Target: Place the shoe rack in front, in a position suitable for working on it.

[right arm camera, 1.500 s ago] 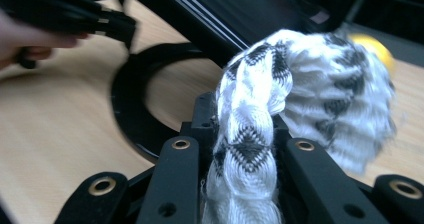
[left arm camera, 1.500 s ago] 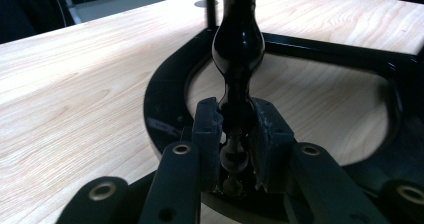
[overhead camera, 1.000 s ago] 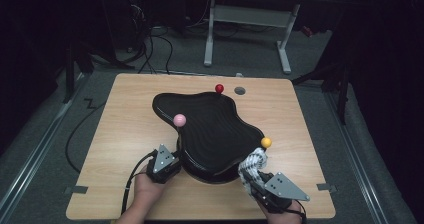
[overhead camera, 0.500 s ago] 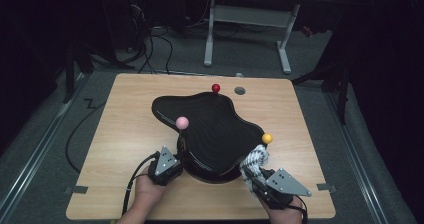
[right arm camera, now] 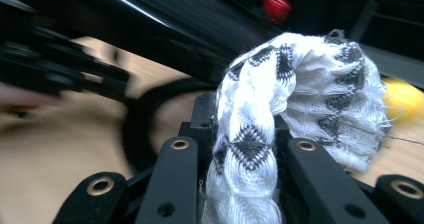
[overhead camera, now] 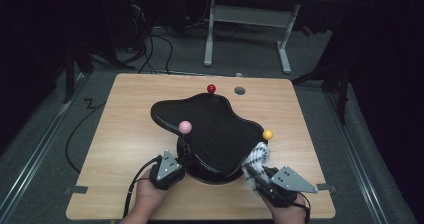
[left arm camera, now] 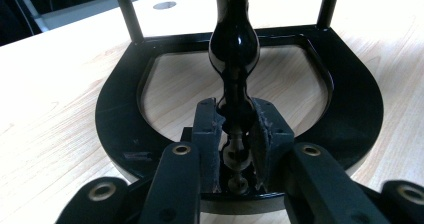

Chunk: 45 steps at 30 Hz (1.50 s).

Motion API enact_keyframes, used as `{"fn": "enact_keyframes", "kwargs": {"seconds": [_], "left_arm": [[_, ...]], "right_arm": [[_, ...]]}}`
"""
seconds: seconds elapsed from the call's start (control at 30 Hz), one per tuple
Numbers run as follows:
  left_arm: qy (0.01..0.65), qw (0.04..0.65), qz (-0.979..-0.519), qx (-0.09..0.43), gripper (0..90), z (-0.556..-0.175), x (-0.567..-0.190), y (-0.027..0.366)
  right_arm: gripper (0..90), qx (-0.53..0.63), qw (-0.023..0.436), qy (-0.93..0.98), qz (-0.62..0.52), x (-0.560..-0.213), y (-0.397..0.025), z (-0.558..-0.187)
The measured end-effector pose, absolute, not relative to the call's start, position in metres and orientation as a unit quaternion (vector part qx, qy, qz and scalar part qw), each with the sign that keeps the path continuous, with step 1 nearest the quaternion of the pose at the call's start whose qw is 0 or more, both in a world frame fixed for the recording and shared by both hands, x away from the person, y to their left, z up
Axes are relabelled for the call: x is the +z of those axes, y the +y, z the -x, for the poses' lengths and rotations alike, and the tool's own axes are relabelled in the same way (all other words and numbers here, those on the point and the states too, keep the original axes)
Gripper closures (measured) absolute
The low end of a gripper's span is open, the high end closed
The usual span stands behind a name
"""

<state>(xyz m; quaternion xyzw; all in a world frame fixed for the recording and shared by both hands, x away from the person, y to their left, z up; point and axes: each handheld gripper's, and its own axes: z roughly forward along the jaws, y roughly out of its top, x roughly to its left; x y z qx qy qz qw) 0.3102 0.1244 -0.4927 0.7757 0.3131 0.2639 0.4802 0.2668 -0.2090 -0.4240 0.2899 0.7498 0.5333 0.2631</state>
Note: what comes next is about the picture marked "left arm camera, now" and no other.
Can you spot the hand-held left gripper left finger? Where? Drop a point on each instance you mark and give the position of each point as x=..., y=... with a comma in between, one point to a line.
x=176, y=184

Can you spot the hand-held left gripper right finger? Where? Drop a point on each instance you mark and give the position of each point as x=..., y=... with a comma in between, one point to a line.
x=316, y=184

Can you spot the black wavy tray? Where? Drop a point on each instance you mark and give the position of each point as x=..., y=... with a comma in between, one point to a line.
x=116, y=117

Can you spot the grey round table grommet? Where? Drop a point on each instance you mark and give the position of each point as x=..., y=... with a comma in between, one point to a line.
x=164, y=5

